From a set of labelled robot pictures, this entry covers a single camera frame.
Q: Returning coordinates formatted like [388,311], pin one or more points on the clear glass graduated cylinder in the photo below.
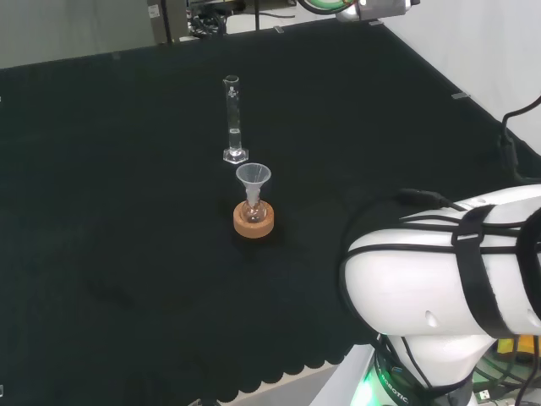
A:
[236,155]

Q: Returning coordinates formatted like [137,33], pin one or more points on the small round-bottom glass flask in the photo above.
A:
[254,215]

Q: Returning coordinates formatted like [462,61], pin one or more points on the clear plastic funnel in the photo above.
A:
[253,175]

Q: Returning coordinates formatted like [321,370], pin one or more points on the black bench cloth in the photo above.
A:
[127,190]

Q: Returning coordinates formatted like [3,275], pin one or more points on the thin tripod pole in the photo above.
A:
[256,14]

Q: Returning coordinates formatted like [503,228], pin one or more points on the grey metal cabinet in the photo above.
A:
[165,21]

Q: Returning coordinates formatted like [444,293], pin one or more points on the silver USB plug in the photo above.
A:
[484,394]

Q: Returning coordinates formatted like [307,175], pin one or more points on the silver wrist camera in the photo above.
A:
[380,10]

